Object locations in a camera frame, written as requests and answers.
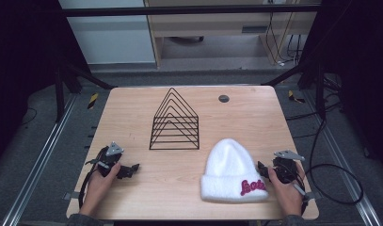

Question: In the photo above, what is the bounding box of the person's left hand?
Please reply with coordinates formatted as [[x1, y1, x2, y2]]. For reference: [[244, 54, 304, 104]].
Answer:
[[79, 162, 122, 218]]

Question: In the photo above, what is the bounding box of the light wooden desk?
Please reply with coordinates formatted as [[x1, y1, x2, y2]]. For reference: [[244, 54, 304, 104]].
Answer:
[[143, 0, 320, 69]]

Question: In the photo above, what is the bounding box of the white cabinet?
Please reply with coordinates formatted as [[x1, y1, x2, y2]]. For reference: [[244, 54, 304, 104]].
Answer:
[[57, 0, 158, 66]]

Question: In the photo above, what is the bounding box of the yellow black striped tape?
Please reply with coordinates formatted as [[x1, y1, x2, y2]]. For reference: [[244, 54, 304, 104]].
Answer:
[[87, 92, 100, 110], [287, 89, 307, 105]]

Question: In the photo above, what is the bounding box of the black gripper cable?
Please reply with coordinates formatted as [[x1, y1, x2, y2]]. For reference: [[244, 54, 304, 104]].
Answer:
[[77, 146, 109, 209], [295, 117, 365, 206]]

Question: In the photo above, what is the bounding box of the black metal stand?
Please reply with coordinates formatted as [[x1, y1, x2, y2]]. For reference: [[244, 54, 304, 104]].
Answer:
[[53, 57, 118, 124], [268, 57, 327, 121]]

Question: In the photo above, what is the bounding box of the aluminium floor rail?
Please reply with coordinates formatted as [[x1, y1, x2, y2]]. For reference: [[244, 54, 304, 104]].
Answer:
[[1, 93, 78, 226], [304, 89, 383, 226]]

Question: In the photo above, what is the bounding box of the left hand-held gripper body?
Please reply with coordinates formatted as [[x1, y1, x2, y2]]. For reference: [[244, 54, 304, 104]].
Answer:
[[95, 141, 125, 178]]

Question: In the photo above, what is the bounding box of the person's right hand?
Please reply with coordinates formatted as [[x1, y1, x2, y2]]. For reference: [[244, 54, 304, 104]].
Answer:
[[266, 163, 306, 218]]

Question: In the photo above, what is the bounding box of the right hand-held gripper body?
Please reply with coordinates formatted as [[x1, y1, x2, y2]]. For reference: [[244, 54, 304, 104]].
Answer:
[[271, 149, 306, 186]]

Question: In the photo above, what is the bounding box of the black horizontal frame bar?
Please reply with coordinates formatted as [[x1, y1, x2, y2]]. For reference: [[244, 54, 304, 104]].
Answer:
[[60, 3, 322, 18]]

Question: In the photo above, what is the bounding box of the bundle of hanging cables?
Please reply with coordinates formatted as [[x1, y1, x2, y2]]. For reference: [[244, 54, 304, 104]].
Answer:
[[264, 11, 304, 68]]

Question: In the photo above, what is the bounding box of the black curtain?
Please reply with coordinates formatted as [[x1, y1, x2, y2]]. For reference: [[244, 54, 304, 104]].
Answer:
[[299, 0, 383, 177], [0, 0, 90, 172]]

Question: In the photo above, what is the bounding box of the black wire triangular rack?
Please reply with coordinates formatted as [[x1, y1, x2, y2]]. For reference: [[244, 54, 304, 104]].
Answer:
[[149, 87, 200, 151]]

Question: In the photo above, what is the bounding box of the white knit beanie hat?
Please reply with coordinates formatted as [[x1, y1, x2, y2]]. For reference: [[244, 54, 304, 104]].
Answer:
[[199, 137, 270, 204]]

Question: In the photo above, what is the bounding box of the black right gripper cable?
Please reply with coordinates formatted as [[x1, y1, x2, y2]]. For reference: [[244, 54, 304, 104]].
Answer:
[[295, 117, 365, 206]]

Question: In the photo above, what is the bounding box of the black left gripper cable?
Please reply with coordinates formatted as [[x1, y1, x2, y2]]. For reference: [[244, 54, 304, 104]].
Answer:
[[77, 146, 109, 209]]

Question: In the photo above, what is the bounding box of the black floor cable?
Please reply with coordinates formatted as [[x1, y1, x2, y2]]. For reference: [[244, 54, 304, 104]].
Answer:
[[20, 106, 39, 127]]

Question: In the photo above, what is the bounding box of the grey metal table bracket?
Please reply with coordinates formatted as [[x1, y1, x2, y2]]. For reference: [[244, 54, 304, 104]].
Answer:
[[62, 191, 81, 202], [304, 191, 323, 202]]

